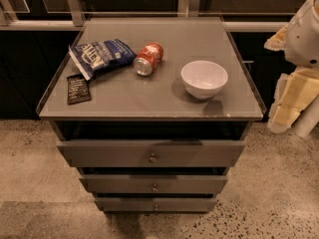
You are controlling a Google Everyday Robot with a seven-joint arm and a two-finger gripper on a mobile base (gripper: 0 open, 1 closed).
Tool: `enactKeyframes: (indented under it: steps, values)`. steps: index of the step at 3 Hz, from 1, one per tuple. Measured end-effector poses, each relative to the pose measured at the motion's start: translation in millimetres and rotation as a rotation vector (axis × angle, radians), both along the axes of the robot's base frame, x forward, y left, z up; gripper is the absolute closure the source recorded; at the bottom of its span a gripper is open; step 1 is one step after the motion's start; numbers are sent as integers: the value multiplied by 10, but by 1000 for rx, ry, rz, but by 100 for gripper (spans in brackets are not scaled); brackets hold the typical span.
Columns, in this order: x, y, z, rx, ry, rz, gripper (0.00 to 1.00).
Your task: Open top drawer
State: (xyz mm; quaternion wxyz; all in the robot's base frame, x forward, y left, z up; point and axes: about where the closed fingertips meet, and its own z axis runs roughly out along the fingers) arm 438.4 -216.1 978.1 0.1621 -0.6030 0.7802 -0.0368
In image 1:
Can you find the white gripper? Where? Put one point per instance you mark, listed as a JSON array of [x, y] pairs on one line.
[[303, 39]]

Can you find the grey top drawer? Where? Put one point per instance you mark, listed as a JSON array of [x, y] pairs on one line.
[[135, 153]]

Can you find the grey drawer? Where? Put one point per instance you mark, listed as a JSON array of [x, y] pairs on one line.
[[142, 183], [135, 153], [146, 204]]

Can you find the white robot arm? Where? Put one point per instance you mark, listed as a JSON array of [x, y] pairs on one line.
[[309, 118]]

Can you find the grey drawer cabinet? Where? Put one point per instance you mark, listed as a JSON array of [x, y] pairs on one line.
[[125, 106]]

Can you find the brass top drawer knob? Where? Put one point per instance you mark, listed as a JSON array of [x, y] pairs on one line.
[[153, 158]]

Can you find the brass drawer knob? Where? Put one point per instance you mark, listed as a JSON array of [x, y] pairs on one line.
[[153, 158], [155, 207], [155, 188]]

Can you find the brass middle drawer knob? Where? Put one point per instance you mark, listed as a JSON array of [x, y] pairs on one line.
[[155, 188]]

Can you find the brass bottom drawer knob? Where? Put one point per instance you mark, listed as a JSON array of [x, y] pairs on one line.
[[155, 207]]

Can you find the grey middle drawer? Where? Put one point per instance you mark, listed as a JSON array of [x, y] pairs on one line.
[[142, 183]]

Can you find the grey bottom drawer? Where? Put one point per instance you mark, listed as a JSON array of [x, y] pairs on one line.
[[146, 204]]

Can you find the white ceramic bowl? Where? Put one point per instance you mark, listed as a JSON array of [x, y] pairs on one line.
[[203, 79]]

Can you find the red soda can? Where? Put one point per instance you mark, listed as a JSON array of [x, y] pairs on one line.
[[148, 59]]

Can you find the blue chip bag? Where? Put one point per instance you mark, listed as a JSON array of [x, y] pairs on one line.
[[94, 57]]

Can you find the dark brown snack packet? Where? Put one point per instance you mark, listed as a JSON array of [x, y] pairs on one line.
[[78, 90]]

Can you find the metal glass railing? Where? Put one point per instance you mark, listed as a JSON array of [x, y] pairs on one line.
[[57, 15]]

